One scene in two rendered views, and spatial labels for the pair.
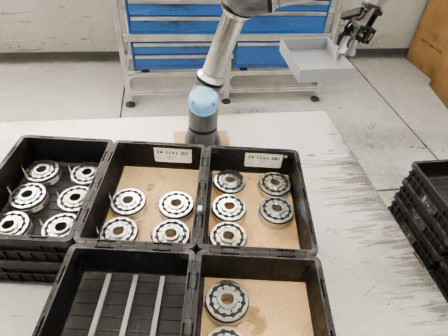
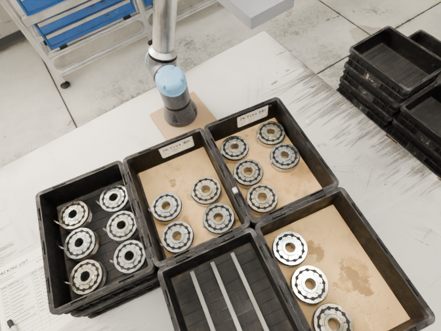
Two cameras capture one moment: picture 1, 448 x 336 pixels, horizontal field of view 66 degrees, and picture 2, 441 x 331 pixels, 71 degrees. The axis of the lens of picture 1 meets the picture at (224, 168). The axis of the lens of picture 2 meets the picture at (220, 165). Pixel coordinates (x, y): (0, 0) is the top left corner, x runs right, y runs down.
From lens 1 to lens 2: 0.32 m
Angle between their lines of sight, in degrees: 19
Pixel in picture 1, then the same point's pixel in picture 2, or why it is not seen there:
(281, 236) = (297, 175)
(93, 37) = not seen: outside the picture
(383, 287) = (377, 173)
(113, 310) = (212, 296)
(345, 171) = (308, 86)
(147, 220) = (189, 213)
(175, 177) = (187, 163)
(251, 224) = (270, 176)
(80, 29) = not seen: outside the picture
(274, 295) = (317, 224)
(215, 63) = (165, 39)
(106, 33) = not seen: outside the picture
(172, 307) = (252, 271)
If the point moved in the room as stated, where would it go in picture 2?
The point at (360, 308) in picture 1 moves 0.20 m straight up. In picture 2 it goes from (368, 197) to (388, 171)
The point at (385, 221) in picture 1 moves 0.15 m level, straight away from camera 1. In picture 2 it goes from (356, 117) to (357, 91)
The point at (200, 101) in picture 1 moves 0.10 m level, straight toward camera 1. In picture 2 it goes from (170, 83) to (180, 100)
